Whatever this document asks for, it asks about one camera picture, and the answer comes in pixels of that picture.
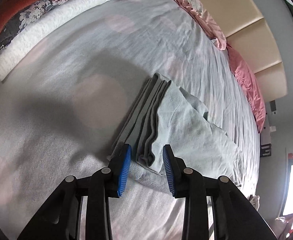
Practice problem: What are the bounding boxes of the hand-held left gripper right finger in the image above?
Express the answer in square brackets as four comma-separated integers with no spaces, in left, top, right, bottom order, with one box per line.
[162,144,277,240]

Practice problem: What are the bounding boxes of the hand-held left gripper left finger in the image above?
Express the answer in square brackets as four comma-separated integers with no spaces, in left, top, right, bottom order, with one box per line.
[18,144,132,240]

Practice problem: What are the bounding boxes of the light green garment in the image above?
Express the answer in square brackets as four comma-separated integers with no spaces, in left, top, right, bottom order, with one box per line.
[108,72,239,195]

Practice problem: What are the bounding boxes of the bed with pale dotted sheet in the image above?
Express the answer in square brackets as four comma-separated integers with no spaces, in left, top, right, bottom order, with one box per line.
[0,0,262,240]

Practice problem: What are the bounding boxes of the white and black nightstand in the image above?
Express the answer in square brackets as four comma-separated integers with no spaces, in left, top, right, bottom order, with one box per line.
[260,100,278,158]

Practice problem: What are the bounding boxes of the dark pink pillow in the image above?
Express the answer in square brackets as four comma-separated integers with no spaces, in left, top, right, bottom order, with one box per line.
[228,44,266,133]

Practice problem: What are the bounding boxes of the white folded towel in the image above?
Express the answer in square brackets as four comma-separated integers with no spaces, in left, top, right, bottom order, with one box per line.
[0,0,118,82]

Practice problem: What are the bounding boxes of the beige padded headboard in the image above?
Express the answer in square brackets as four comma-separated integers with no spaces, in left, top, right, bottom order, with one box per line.
[190,0,288,105]

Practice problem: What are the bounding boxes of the light pink printed pillow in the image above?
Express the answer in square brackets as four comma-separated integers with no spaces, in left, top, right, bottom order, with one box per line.
[145,0,228,50]

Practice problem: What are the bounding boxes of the dark floral cloth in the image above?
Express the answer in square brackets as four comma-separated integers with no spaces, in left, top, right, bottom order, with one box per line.
[0,0,109,57]

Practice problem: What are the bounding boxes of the orange towel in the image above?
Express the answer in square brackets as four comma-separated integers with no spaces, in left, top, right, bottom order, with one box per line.
[0,0,109,58]

